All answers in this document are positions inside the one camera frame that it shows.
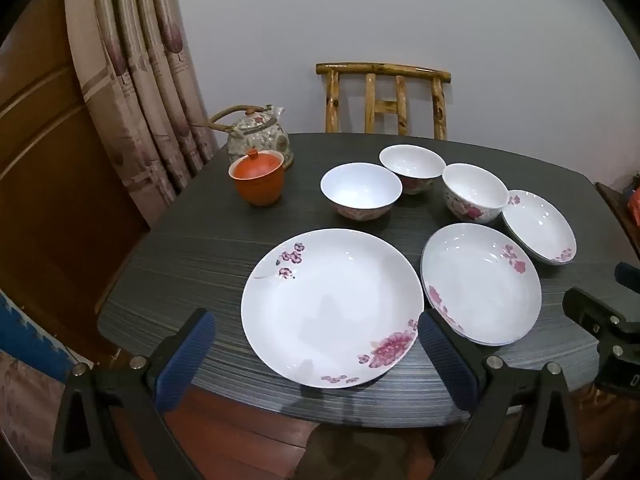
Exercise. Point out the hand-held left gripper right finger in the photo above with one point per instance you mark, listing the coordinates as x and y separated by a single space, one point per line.
445 360

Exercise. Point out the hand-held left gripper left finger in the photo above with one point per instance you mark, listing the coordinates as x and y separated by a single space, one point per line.
182 360

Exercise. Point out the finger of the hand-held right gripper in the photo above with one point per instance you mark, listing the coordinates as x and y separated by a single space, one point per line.
590 310
629 276

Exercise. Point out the medium white floral plate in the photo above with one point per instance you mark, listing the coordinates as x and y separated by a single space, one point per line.
475 280

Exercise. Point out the small white floral plate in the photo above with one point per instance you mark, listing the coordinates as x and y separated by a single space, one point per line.
537 225

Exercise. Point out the large white floral plate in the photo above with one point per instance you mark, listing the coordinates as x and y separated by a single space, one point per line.
330 305

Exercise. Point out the white floral bowl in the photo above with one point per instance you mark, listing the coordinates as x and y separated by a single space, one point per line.
360 185
412 162
472 185

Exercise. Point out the red plastic bag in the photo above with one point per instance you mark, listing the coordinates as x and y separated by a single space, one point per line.
635 202

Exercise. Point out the blue cloth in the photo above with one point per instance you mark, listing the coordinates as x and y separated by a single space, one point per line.
30 335

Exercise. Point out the pink patterned cloth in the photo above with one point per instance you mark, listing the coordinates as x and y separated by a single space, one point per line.
25 420

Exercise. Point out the orange ceramic cup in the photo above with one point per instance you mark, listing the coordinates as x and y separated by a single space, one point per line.
257 192

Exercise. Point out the orange cup lid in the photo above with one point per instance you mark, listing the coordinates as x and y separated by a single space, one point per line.
255 165

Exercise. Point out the brown wooden door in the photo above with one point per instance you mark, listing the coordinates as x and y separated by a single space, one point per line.
50 185

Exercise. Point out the floral ceramic teapot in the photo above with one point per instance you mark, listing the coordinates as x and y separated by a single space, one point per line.
257 135

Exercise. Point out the beige patterned curtain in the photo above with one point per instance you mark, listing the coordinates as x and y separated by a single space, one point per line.
140 85

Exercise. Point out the wooden chair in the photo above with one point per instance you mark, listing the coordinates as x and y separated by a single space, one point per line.
382 69

